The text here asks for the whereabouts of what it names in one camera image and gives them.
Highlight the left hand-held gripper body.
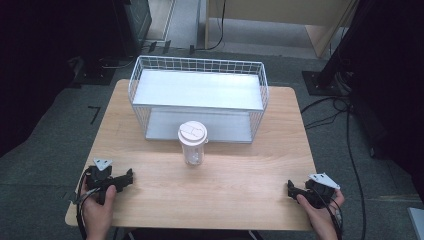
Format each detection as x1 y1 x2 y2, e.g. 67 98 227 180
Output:
85 157 118 205

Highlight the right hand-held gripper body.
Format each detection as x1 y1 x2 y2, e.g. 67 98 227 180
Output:
304 172 341 210

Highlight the clear cup with white lid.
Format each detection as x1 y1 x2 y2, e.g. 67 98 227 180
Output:
177 120 210 167

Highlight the white wire shelf rack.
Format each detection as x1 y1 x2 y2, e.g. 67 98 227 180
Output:
127 55 270 144

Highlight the person's right hand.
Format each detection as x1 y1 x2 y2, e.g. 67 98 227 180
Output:
296 188 346 232

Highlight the person's left hand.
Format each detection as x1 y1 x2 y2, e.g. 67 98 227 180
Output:
79 184 118 232

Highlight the white flat panel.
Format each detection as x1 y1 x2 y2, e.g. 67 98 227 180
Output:
406 206 424 240

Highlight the dark curtain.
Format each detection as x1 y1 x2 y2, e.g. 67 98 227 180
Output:
343 0 424 204

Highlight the black metal stand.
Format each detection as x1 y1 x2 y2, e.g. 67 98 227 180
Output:
301 0 369 98

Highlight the black equipment box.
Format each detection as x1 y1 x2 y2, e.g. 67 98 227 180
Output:
112 0 153 58

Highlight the beige wooden cabinet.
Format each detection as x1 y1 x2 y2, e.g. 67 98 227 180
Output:
204 0 361 60

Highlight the right hand-held gripper cable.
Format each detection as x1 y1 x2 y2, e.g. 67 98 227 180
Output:
311 188 345 240

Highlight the hand-held gripper cable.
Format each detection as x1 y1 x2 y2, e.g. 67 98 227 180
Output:
311 188 345 240
75 166 101 240

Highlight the left hand-held gripper cable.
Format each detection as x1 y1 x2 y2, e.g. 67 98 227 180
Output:
75 166 101 240

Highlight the long black floor cable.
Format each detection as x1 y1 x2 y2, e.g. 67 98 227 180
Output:
345 106 368 240

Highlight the looped black floor cable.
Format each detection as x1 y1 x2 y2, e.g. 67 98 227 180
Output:
300 95 350 130

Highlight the black floor base plate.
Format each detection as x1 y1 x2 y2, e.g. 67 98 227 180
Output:
73 57 118 86

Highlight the black hanging cable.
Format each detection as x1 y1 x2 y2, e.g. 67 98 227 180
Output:
189 0 228 56

